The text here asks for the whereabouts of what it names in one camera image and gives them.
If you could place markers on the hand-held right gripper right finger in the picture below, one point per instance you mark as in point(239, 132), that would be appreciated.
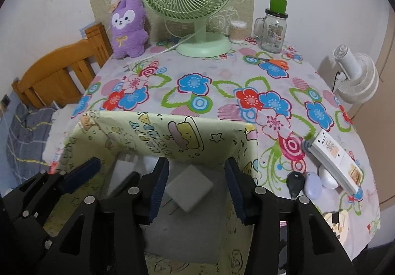
point(236, 193)

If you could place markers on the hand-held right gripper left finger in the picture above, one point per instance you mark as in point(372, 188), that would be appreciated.
point(158, 191)

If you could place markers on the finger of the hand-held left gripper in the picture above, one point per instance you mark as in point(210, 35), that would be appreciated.
point(125, 182)
point(83, 174)

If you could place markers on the white wall plug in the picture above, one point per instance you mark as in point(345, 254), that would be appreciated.
point(118, 174)

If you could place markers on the white square charger adapter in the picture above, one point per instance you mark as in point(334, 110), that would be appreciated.
point(191, 187)

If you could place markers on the yellow cartoon fabric storage box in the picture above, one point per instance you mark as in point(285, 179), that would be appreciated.
point(148, 133)

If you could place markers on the black car key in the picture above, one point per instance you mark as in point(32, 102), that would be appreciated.
point(294, 184)

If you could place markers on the pale lavender oval gadget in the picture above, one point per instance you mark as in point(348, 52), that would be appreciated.
point(313, 186)

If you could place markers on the white oval gadget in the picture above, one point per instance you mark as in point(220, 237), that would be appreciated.
point(327, 179)

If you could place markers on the beige cartoon clip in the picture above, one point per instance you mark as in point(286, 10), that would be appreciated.
point(339, 225)

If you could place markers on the grey plaid blanket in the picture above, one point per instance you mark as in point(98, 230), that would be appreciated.
point(27, 129)

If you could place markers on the wooden bed headboard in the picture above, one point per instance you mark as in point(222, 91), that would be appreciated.
point(55, 71)

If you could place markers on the floral tablecloth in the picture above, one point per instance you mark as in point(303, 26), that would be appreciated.
point(216, 77)

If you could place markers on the purple plush rabbit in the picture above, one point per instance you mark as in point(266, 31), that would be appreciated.
point(126, 34)

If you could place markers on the beige wardrobe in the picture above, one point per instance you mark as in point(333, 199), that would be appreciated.
point(385, 139)

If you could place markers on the clear cotton swab container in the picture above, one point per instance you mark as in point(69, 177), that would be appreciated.
point(238, 32)

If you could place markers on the glass jar with green lid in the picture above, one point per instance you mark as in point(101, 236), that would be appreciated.
point(273, 34)

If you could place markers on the white standing fan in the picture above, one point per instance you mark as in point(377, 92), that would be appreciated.
point(359, 77)

